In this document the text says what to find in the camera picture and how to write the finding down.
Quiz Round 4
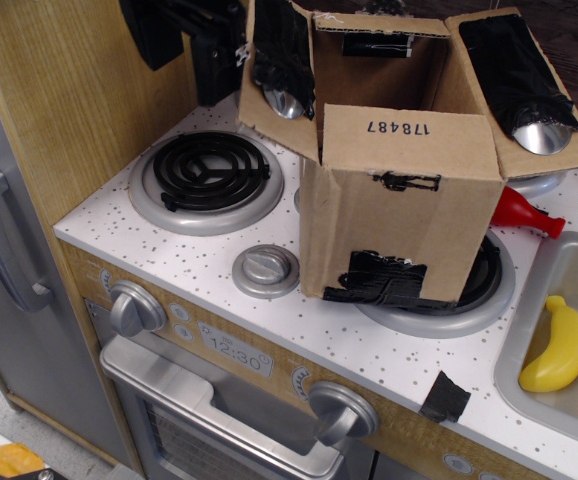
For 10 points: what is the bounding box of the grey left oven knob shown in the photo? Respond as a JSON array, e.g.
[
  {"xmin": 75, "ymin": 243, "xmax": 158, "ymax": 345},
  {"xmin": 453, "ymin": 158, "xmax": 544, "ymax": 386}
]
[{"xmin": 110, "ymin": 280, "xmax": 167, "ymax": 337}]

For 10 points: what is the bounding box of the brown cardboard box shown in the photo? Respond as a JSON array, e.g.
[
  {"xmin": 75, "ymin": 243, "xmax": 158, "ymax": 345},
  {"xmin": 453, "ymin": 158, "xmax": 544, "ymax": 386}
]
[{"xmin": 238, "ymin": 1, "xmax": 578, "ymax": 307}]

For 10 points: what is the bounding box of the grey oven door with handle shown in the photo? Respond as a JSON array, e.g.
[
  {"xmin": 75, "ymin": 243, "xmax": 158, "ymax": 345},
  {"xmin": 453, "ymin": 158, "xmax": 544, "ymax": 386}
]
[{"xmin": 88, "ymin": 303, "xmax": 378, "ymax": 479}]

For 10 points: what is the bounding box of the black tape piece on counter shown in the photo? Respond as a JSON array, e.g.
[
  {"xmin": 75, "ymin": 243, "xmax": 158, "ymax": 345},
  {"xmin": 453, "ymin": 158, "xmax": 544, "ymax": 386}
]
[{"xmin": 418, "ymin": 371, "xmax": 471, "ymax": 423}]

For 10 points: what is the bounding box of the black front-right stove burner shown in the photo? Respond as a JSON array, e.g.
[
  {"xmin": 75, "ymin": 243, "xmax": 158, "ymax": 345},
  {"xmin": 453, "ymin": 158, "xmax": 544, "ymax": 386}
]
[{"xmin": 358, "ymin": 232, "xmax": 516, "ymax": 339}]

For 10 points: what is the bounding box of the red toy bottle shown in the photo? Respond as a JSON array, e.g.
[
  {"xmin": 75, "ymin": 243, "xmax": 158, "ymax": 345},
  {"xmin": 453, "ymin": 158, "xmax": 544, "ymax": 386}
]
[{"xmin": 490, "ymin": 186, "xmax": 566, "ymax": 239}]

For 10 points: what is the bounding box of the black front-left stove burner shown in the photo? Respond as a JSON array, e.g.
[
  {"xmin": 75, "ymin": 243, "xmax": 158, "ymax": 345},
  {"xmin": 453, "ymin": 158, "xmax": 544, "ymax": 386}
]
[{"xmin": 129, "ymin": 131, "xmax": 284, "ymax": 236}]

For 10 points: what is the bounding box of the grey toy sink basin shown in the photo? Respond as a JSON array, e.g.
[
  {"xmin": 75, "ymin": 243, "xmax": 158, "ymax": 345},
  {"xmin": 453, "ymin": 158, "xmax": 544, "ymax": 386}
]
[{"xmin": 494, "ymin": 232, "xmax": 578, "ymax": 440}]

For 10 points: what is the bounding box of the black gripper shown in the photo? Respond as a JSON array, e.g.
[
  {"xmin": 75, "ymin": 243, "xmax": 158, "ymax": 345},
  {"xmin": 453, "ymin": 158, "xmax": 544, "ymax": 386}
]
[{"xmin": 120, "ymin": 0, "xmax": 246, "ymax": 106}]

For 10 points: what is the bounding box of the grey round stovetop knob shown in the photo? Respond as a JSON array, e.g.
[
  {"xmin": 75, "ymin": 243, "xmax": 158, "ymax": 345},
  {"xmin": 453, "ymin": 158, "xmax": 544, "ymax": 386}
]
[{"xmin": 232, "ymin": 244, "xmax": 299, "ymax": 299}]

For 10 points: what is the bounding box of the oven clock display panel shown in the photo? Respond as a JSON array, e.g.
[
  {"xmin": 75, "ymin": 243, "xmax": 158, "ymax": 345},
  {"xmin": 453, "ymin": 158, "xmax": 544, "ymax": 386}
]
[{"xmin": 198, "ymin": 322, "xmax": 274, "ymax": 378}]

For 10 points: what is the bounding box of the metal spoon under right tape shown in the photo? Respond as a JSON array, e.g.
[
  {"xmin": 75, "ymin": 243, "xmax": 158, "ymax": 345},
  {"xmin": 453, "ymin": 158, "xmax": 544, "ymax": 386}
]
[{"xmin": 512, "ymin": 122, "xmax": 572, "ymax": 156}]

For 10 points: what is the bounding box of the grey oven knob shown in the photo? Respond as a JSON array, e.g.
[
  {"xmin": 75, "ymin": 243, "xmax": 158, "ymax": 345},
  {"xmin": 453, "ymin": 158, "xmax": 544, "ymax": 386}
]
[
  {"xmin": 308, "ymin": 381, "xmax": 379, "ymax": 446},
  {"xmin": 110, "ymin": 280, "xmax": 167, "ymax": 337}
]

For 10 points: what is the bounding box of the metal spoon under tape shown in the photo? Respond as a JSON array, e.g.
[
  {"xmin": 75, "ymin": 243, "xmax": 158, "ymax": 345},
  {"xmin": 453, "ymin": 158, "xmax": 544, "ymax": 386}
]
[
  {"xmin": 263, "ymin": 88, "xmax": 304, "ymax": 120},
  {"xmin": 512, "ymin": 122, "xmax": 572, "ymax": 156}
]

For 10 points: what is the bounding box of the yellow toy banana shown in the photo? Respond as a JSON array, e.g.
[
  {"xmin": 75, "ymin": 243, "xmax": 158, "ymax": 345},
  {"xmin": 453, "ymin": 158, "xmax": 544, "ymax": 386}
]
[{"xmin": 518, "ymin": 295, "xmax": 578, "ymax": 393}]

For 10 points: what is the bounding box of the metal spoon under left tape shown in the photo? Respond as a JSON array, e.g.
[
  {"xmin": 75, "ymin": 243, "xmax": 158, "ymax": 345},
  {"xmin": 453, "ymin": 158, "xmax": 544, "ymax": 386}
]
[{"xmin": 263, "ymin": 88, "xmax": 304, "ymax": 120}]

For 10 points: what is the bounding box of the orange object on floor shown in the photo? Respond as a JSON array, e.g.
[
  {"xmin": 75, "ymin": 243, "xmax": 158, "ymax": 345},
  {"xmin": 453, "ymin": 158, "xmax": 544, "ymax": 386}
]
[{"xmin": 0, "ymin": 443, "xmax": 45, "ymax": 478}]

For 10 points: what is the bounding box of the grey right oven knob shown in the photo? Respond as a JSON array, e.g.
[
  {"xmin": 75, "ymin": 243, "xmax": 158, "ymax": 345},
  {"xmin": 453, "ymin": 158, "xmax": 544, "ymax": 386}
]
[{"xmin": 308, "ymin": 381, "xmax": 379, "ymax": 446}]

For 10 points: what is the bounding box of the grey rear-right burner ring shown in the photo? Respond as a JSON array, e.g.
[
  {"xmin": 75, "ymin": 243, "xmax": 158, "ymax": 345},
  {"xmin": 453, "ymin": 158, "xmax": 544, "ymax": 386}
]
[{"xmin": 506, "ymin": 171, "xmax": 569, "ymax": 200}]

